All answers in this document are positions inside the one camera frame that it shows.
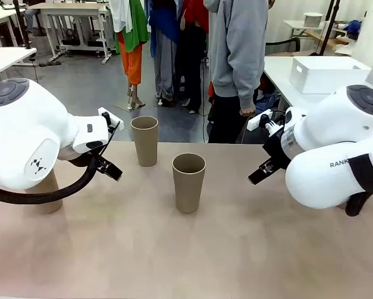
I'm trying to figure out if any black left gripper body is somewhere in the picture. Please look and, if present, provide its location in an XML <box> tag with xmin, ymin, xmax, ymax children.
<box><xmin>68</xmin><ymin>145</ymin><xmax>109</xmax><ymax>171</ymax></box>

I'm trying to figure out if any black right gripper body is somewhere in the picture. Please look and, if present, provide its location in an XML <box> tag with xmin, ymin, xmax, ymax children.
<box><xmin>262</xmin><ymin>128</ymin><xmax>293</xmax><ymax>171</ymax></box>

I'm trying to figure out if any tall beige cup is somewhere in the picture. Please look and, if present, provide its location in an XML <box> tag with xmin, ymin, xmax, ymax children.
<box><xmin>130</xmin><ymin>116</ymin><xmax>159</xmax><ymax>168</ymax></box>
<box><xmin>32</xmin><ymin>169</ymin><xmax>64</xmax><ymax>216</ymax></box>
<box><xmin>172</xmin><ymin>153</ymin><xmax>206</xmax><ymax>214</ymax></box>

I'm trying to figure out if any white plastic basket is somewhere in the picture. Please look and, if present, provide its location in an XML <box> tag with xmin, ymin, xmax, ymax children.
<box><xmin>288</xmin><ymin>57</ymin><xmax>372</xmax><ymax>95</ymax></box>

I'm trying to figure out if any white round stack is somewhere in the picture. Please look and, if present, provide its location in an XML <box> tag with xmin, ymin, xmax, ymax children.
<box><xmin>303</xmin><ymin>12</ymin><xmax>324</xmax><ymax>27</ymax></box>

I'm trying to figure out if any person's left hand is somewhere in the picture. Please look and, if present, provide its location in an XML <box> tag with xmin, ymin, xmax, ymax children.
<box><xmin>240</xmin><ymin>104</ymin><xmax>257</xmax><ymax>118</ymax></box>

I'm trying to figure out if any blue bag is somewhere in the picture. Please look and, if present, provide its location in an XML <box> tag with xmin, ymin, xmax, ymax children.
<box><xmin>255</xmin><ymin>93</ymin><xmax>281</xmax><ymax>113</ymax></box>

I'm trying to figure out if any white side table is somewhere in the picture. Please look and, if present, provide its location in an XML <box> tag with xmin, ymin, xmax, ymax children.
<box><xmin>263</xmin><ymin>55</ymin><xmax>373</xmax><ymax>112</ymax></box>

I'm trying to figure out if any black chair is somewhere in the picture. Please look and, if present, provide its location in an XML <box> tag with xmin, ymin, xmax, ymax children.
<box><xmin>266</xmin><ymin>37</ymin><xmax>301</xmax><ymax>54</ymax></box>

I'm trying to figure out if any person in grey hoodie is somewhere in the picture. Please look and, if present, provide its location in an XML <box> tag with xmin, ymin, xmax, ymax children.
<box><xmin>203</xmin><ymin>0</ymin><xmax>270</xmax><ymax>144</ymax></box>

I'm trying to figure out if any mannequin in blue and grey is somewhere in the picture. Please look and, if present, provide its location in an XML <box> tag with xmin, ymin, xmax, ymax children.
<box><xmin>145</xmin><ymin>0</ymin><xmax>183</xmax><ymax>108</ymax></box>

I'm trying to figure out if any white background table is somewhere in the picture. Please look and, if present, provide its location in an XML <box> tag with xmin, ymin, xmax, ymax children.
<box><xmin>283</xmin><ymin>19</ymin><xmax>349</xmax><ymax>41</ymax></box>

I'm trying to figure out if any white table with pink cloth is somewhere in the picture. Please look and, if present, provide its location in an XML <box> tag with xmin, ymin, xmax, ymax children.
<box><xmin>0</xmin><ymin>46</ymin><xmax>37</xmax><ymax>82</ymax></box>

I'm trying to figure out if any black tripod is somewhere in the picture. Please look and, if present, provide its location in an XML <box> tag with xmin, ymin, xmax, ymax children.
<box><xmin>311</xmin><ymin>0</ymin><xmax>343</xmax><ymax>57</ymax></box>

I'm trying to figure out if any mannequin in red and black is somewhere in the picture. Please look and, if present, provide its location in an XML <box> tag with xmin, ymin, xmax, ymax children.
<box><xmin>178</xmin><ymin>0</ymin><xmax>211</xmax><ymax>115</ymax></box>

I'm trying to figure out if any clothes rack with garments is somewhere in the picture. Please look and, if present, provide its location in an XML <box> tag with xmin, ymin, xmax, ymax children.
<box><xmin>110</xmin><ymin>0</ymin><xmax>150</xmax><ymax>112</ymax></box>

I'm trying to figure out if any blue cloth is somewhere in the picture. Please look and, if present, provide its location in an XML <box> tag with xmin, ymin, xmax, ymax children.
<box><xmin>344</xmin><ymin>20</ymin><xmax>362</xmax><ymax>36</ymax></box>

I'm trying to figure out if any seated person in jeans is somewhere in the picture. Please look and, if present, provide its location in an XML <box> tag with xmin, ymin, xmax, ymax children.
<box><xmin>24</xmin><ymin>0</ymin><xmax>44</xmax><ymax>43</ymax></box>

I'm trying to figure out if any black pole stand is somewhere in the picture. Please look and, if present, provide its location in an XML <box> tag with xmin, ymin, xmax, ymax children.
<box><xmin>13</xmin><ymin>0</ymin><xmax>31</xmax><ymax>49</ymax></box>

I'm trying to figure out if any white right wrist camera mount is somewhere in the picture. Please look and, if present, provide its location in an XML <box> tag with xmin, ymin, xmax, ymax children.
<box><xmin>248</xmin><ymin>109</ymin><xmax>287</xmax><ymax>138</ymax></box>

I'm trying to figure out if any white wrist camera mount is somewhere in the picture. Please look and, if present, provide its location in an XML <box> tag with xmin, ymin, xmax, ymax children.
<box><xmin>97</xmin><ymin>107</ymin><xmax>124</xmax><ymax>131</ymax></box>
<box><xmin>248</xmin><ymin>109</ymin><xmax>287</xmax><ymax>138</ymax></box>

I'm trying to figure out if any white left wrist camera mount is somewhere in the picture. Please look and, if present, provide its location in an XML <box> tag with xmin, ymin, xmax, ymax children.
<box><xmin>97</xmin><ymin>107</ymin><xmax>124</xmax><ymax>131</ymax></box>

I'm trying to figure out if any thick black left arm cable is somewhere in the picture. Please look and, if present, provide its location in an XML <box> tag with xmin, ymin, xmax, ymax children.
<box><xmin>0</xmin><ymin>121</ymin><xmax>122</xmax><ymax>206</ymax></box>

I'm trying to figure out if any white frame desk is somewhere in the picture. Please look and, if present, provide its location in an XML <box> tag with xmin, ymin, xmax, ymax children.
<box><xmin>36</xmin><ymin>2</ymin><xmax>112</xmax><ymax>65</ymax></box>

